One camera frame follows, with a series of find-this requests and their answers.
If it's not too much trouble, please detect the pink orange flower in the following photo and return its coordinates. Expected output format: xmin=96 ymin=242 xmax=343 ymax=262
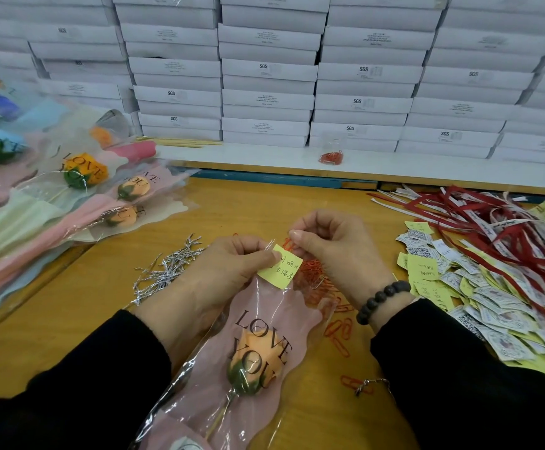
xmin=132 ymin=274 xmax=326 ymax=450

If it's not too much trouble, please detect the long white board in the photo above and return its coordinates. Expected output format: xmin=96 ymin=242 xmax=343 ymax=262
xmin=160 ymin=143 xmax=545 ymax=196

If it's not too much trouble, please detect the pile of yellow white tags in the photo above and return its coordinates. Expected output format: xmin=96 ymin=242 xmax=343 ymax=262
xmin=394 ymin=199 xmax=545 ymax=390

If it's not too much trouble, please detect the wooden sticks bundle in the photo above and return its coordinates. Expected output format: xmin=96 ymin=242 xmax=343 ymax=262
xmin=155 ymin=137 xmax=223 ymax=148

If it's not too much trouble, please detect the pile of orange paper clips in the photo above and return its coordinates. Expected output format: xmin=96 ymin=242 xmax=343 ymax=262
xmin=282 ymin=237 xmax=391 ymax=398

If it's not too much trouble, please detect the person's right hand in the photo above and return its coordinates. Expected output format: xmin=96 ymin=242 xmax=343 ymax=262
xmin=286 ymin=211 xmax=400 ymax=313

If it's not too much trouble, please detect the small bag of red clips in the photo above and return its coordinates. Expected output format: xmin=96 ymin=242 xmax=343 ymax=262
xmin=318 ymin=143 xmax=345 ymax=167

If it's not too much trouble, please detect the pile of red ribbons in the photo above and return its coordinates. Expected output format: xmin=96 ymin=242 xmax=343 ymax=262
xmin=371 ymin=185 xmax=545 ymax=371

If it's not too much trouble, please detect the person's left hand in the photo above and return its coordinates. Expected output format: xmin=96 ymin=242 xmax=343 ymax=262
xmin=134 ymin=234 xmax=281 ymax=371

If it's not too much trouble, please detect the pile of flowers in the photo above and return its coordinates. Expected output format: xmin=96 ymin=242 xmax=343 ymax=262
xmin=0 ymin=72 xmax=197 ymax=319

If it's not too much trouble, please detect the yellow sticky note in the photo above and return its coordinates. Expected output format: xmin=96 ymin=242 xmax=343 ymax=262
xmin=256 ymin=242 xmax=304 ymax=291

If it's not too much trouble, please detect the black bead bracelet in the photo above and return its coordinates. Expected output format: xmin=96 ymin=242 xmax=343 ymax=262
xmin=356 ymin=280 xmax=413 ymax=326

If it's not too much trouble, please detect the person's left forearm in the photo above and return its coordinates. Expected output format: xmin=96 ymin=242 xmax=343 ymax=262
xmin=0 ymin=309 xmax=173 ymax=450

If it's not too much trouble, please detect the wall of stacked white boxes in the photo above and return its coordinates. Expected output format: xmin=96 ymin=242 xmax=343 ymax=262
xmin=0 ymin=0 xmax=545 ymax=167

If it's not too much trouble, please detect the pile of silver twist ties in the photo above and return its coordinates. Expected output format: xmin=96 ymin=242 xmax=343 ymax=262
xmin=130 ymin=234 xmax=206 ymax=306

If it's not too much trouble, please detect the person's right forearm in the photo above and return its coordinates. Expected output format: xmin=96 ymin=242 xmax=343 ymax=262
xmin=370 ymin=297 xmax=545 ymax=450

